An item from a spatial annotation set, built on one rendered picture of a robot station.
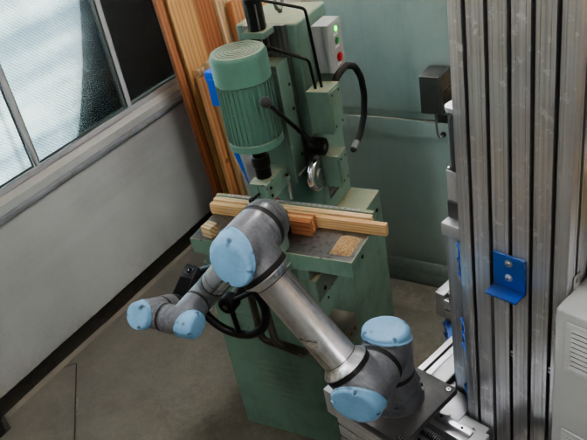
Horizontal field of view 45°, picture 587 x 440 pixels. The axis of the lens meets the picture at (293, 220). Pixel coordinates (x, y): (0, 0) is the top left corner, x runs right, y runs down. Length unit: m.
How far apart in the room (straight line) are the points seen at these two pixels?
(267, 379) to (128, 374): 0.87
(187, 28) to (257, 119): 1.57
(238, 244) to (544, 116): 0.64
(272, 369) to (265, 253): 1.22
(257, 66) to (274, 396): 1.29
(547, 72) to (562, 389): 0.67
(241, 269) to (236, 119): 0.79
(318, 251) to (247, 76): 0.58
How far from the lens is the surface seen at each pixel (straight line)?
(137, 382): 3.34
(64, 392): 3.46
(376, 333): 1.68
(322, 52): 2.36
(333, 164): 2.39
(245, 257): 1.46
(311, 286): 2.30
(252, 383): 2.80
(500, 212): 1.46
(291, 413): 2.82
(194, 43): 3.71
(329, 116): 2.33
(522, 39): 1.28
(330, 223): 2.31
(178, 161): 3.92
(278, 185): 2.36
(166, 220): 3.91
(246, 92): 2.13
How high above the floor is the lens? 2.17
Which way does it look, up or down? 32 degrees down
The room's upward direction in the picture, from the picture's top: 11 degrees counter-clockwise
